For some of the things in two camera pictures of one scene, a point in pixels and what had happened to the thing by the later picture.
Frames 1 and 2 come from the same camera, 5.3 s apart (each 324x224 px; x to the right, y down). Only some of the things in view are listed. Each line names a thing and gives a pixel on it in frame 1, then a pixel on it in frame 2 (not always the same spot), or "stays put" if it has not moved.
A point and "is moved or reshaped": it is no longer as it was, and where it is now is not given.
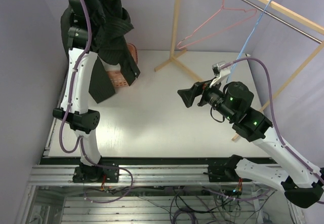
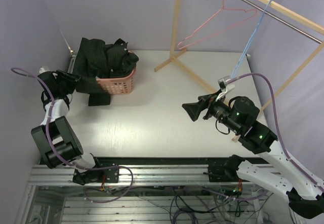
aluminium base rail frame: (155, 191) stays put
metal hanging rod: (267, 12) stays put
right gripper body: (207, 94) → (215, 109)
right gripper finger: (188, 95) → (195, 109)
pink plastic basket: (116, 76) → (123, 84)
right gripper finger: (200, 86) → (203, 98)
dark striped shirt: (109, 22) is moved or reshaped
